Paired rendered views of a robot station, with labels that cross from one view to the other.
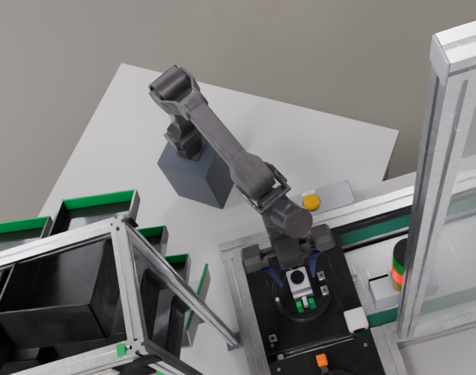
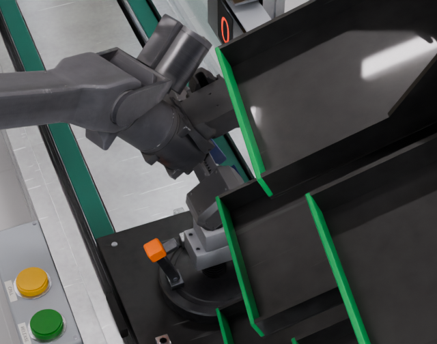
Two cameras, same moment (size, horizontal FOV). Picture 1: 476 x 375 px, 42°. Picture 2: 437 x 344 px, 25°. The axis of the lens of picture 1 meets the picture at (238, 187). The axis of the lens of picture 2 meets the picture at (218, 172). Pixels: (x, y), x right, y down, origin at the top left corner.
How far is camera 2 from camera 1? 110 cm
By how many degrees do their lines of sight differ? 61
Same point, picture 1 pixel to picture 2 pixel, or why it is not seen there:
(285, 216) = (181, 32)
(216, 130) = (11, 82)
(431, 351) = not seen: hidden behind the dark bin
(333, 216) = (62, 249)
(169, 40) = not seen: outside the picture
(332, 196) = (22, 253)
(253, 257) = (223, 176)
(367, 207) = (48, 206)
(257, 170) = (90, 62)
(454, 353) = not seen: hidden behind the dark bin
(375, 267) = (150, 210)
